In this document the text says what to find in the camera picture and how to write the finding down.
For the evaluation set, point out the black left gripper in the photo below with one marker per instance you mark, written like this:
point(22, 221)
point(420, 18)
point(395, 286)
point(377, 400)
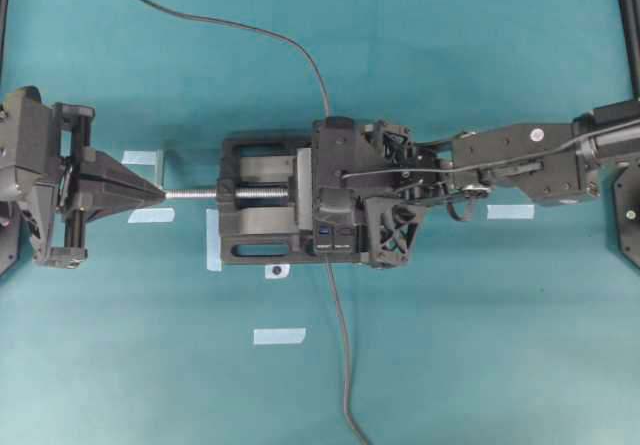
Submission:
point(41, 150)

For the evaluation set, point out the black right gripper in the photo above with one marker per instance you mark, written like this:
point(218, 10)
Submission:
point(361, 192)

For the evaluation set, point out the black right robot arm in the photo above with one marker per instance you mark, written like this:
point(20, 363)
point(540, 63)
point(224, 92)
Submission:
point(551, 163)

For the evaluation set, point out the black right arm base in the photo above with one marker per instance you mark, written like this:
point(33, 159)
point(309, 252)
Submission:
point(622, 212)

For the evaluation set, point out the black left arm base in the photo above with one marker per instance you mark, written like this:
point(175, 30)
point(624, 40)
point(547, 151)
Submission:
point(11, 221)

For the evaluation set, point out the blue tape strip upper left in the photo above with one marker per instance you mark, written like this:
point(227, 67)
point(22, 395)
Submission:
point(143, 158)

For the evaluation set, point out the blue tape strip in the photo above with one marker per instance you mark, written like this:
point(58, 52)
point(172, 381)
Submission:
point(143, 158)
point(278, 336)
point(510, 211)

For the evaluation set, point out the blue tape strip mid left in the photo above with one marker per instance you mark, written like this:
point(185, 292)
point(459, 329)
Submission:
point(152, 215)

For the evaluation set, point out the black bench vise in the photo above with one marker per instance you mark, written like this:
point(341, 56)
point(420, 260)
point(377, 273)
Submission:
point(264, 197)

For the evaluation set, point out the white tag with black screw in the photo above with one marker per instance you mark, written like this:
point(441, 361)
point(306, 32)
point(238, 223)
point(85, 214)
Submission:
point(276, 271)

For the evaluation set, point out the blue tape strip vertical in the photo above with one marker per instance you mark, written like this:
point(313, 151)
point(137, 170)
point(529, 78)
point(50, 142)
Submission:
point(213, 241)

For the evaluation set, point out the blue tape strip right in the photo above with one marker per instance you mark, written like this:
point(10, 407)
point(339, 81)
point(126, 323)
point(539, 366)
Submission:
point(510, 211)

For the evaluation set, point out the blue tape strip bottom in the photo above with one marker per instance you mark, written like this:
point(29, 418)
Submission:
point(278, 336)

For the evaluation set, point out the black frame post left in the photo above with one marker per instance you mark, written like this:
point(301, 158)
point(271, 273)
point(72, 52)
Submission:
point(4, 6)

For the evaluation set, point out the black frame post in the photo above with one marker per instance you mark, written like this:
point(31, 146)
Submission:
point(629, 10)
point(4, 6)

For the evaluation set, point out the black frame post right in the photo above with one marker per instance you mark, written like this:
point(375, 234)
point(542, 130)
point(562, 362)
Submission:
point(629, 10)

